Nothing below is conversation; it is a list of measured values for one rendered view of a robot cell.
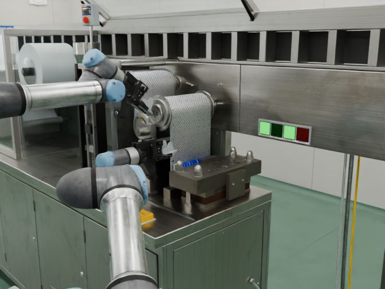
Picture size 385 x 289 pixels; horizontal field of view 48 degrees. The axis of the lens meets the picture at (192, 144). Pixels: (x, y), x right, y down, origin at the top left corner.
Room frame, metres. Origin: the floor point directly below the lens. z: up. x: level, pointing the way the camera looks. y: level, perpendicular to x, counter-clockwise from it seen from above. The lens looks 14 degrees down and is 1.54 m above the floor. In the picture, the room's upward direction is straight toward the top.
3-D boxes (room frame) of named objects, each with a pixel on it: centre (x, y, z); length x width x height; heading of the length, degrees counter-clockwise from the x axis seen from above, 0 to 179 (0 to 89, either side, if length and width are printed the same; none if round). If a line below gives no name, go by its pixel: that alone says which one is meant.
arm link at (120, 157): (1.51, 0.29, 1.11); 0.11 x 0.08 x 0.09; 134
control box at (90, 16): (2.16, 0.50, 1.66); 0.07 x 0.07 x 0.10; 62
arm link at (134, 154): (1.56, 0.24, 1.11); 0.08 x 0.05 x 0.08; 44
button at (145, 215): (1.47, 0.19, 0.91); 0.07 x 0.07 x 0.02; 44
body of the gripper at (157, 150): (1.62, 0.18, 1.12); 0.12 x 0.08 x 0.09; 134
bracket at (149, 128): (1.74, 0.19, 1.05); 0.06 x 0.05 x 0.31; 134
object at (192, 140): (1.79, 0.01, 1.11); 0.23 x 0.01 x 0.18; 134
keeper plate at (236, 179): (1.67, -0.18, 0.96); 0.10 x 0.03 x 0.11; 134
